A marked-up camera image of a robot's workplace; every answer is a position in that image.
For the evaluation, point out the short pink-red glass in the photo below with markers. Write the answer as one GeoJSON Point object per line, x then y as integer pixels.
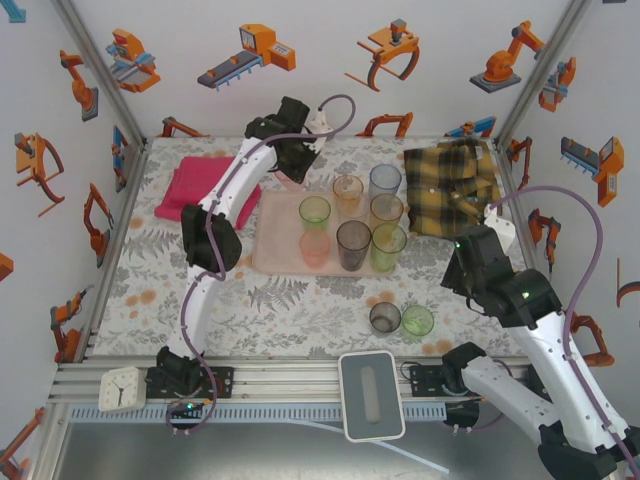
{"type": "Point", "coordinates": [287, 186]}

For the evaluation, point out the wide short green glass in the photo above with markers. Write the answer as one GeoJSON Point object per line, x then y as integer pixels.
{"type": "Point", "coordinates": [315, 212]}

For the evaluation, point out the short orange glass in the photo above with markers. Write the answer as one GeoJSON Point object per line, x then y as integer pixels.
{"type": "Point", "coordinates": [348, 192]}

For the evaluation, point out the small green glass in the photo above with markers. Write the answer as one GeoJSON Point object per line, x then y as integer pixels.
{"type": "Point", "coordinates": [417, 321]}

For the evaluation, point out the clear faceted glass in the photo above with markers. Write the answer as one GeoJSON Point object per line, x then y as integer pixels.
{"type": "Point", "coordinates": [349, 215]}

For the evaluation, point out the tall green glass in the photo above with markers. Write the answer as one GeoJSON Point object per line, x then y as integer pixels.
{"type": "Point", "coordinates": [389, 247]}

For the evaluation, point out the salmon dotted glass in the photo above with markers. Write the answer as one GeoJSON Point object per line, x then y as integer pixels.
{"type": "Point", "coordinates": [315, 250]}

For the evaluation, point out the tall blue glass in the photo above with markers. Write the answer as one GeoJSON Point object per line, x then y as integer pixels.
{"type": "Point", "coordinates": [385, 182]}

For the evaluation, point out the tall grey glass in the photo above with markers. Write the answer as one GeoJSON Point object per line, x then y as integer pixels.
{"type": "Point", "coordinates": [353, 245]}

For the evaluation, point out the short grey glass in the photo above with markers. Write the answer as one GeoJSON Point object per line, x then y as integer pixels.
{"type": "Point", "coordinates": [385, 319]}

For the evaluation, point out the tall amber glass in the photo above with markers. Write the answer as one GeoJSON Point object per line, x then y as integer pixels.
{"type": "Point", "coordinates": [386, 210]}

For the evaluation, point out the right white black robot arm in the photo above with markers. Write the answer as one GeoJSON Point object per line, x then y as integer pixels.
{"type": "Point", "coordinates": [545, 350]}

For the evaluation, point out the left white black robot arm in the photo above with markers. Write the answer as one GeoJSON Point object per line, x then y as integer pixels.
{"type": "Point", "coordinates": [232, 187]}

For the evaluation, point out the folded pink towel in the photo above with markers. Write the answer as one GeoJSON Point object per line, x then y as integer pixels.
{"type": "Point", "coordinates": [192, 180]}

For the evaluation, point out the yellow black plaid shirt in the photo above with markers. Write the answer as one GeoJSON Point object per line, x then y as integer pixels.
{"type": "Point", "coordinates": [435, 175]}

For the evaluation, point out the black computer mouse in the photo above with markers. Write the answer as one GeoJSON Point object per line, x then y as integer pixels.
{"type": "Point", "coordinates": [540, 385]}

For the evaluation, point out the small black controller board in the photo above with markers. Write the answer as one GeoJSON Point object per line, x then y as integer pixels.
{"type": "Point", "coordinates": [462, 415]}
{"type": "Point", "coordinates": [189, 406]}

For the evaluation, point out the floral patterned tablecloth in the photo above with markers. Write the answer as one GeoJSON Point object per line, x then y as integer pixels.
{"type": "Point", "coordinates": [225, 320]}

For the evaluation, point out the white square clock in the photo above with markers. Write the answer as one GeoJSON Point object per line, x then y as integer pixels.
{"type": "Point", "coordinates": [120, 390]}

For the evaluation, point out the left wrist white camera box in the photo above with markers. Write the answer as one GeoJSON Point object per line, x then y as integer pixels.
{"type": "Point", "coordinates": [321, 124]}

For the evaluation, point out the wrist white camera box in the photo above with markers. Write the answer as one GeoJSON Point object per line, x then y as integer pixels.
{"type": "Point", "coordinates": [500, 227]}
{"type": "Point", "coordinates": [321, 124]}

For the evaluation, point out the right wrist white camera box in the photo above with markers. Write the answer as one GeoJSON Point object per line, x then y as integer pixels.
{"type": "Point", "coordinates": [500, 227]}

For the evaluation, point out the aluminium front frame rail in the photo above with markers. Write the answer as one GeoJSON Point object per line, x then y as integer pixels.
{"type": "Point", "coordinates": [300, 385]}

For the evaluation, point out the aluminium frame post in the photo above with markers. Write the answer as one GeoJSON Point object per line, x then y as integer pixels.
{"type": "Point", "coordinates": [539, 75]}
{"type": "Point", "coordinates": [104, 75]}

